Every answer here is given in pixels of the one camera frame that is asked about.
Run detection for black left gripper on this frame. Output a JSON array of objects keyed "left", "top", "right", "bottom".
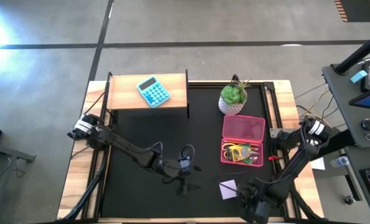
[{"left": 159, "top": 157, "right": 204, "bottom": 197}]

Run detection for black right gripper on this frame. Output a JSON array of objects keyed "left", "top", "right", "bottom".
[{"left": 215, "top": 171, "right": 273, "bottom": 224}]

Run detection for purple sticky note pad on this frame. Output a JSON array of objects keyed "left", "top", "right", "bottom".
[{"left": 219, "top": 179, "right": 239, "bottom": 200}]

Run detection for yellow green crayon box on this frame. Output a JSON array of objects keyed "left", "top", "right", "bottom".
[{"left": 225, "top": 142, "right": 253, "bottom": 162}]

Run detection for yellow handled scissors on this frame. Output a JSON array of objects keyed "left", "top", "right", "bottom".
[{"left": 221, "top": 142, "right": 235, "bottom": 160}]

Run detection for pink plastic pencil case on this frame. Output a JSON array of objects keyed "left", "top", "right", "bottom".
[{"left": 220, "top": 114, "right": 266, "bottom": 168}]

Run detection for black table mat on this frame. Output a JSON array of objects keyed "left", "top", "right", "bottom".
[{"left": 100, "top": 85, "right": 284, "bottom": 218}]

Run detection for succulent in white pot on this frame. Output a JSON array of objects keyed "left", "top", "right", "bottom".
[{"left": 218, "top": 79, "right": 251, "bottom": 116}]

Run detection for white paper sheet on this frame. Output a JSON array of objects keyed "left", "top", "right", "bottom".
[{"left": 311, "top": 157, "right": 326, "bottom": 171}]

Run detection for teal calculator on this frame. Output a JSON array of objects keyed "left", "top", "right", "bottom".
[{"left": 136, "top": 76, "right": 171, "bottom": 109}]

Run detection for clear water bottle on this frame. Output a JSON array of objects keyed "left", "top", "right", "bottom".
[{"left": 330, "top": 156, "right": 350, "bottom": 168}]

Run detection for black desk support bar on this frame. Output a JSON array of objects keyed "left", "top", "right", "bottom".
[{"left": 315, "top": 129, "right": 357, "bottom": 162}]

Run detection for grey side desk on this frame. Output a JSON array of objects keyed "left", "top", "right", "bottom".
[{"left": 321, "top": 62, "right": 370, "bottom": 224}]

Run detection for blue sticky note pad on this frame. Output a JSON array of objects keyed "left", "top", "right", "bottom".
[{"left": 349, "top": 70, "right": 369, "bottom": 84}]

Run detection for black slanted pole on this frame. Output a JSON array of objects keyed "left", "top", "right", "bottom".
[{"left": 334, "top": 29, "right": 370, "bottom": 75}]

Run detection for black aluminium table frame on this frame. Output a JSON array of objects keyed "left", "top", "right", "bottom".
[{"left": 55, "top": 81, "right": 329, "bottom": 224}]

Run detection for wooden shelf with black frame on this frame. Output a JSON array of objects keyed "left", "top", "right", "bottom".
[{"left": 105, "top": 70, "right": 191, "bottom": 119}]

